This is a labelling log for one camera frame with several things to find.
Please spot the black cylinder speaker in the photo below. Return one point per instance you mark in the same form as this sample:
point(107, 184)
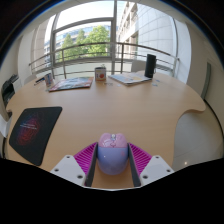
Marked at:
point(150, 66)

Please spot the black mouse pad red swirl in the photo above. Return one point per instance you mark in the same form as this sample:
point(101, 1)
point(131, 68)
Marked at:
point(31, 131)

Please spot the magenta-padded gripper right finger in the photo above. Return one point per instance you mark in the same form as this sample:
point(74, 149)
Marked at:
point(154, 168)

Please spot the red and blue magazine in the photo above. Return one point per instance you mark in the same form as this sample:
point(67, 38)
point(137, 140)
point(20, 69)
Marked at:
point(71, 84)

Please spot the pink and lilac computer mouse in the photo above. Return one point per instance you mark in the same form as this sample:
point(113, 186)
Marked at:
point(112, 155)

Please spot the small dark blue box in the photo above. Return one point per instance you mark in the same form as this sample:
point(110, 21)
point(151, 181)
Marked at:
point(39, 80)

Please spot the patterned mug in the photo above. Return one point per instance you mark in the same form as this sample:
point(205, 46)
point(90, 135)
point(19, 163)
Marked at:
point(48, 80)

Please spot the metal balcony railing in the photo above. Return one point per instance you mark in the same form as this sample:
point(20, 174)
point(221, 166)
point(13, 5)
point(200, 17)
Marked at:
point(100, 43)

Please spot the open white booklet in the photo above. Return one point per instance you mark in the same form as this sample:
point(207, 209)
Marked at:
point(130, 78)

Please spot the black printer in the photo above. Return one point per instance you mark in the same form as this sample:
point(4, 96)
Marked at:
point(8, 90)

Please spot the white mug red print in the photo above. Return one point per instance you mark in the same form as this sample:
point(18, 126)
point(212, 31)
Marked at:
point(100, 74)

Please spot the white chair wooden legs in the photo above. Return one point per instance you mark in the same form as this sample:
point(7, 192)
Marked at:
point(4, 126)

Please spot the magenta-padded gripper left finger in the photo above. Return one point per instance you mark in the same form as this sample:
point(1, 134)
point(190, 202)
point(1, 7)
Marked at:
point(70, 168)

